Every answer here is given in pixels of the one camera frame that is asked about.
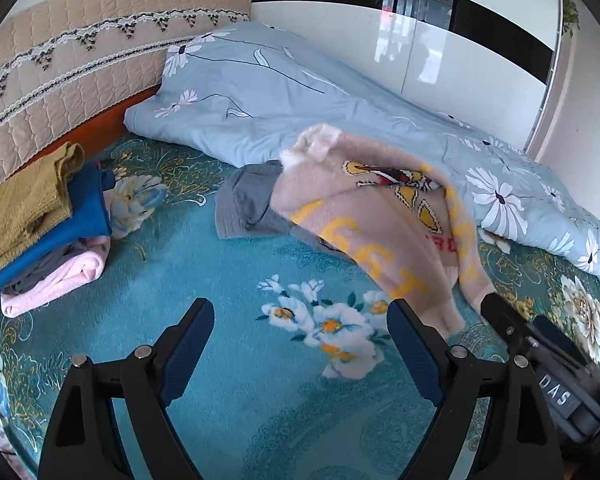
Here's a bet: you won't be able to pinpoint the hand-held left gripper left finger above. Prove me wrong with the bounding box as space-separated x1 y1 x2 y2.
39 298 216 480

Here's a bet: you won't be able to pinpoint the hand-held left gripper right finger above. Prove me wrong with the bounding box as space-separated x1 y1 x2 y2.
386 299 565 480

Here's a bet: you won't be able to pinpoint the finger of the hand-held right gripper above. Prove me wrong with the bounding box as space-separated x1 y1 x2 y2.
532 315 588 366
481 292 533 357

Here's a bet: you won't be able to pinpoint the beige fuzzy printed sweater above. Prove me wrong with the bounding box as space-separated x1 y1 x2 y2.
270 124 498 338

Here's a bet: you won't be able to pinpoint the teal floral blanket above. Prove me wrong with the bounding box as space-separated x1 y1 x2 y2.
0 135 600 480

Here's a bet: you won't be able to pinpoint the pink folded garment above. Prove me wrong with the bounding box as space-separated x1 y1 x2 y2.
0 235 112 317

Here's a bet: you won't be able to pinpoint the grey crumpled pants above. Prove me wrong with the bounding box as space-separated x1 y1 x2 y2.
215 160 341 253

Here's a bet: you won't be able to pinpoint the dark grey folded garment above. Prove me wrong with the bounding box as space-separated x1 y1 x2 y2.
2 237 88 296

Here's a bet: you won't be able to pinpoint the blue folded garment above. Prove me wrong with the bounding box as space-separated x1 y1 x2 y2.
0 165 117 309

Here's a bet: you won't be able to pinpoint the olive folded fuzzy sweater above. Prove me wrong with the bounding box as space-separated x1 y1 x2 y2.
0 142 86 286

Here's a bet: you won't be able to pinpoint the white glossy wardrobe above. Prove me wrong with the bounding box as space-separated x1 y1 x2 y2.
250 0 563 153

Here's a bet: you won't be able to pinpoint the light blue floral duvet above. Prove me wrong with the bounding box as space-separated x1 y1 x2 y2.
124 21 600 288

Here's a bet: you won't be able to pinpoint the beige quilted headboard cover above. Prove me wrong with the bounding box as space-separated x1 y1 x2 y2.
0 0 251 206

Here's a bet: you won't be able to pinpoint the green hanging plant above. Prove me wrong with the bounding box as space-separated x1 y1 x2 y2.
561 0 581 38

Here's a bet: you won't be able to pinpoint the orange wooden bed frame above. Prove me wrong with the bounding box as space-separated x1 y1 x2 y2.
30 85 161 161

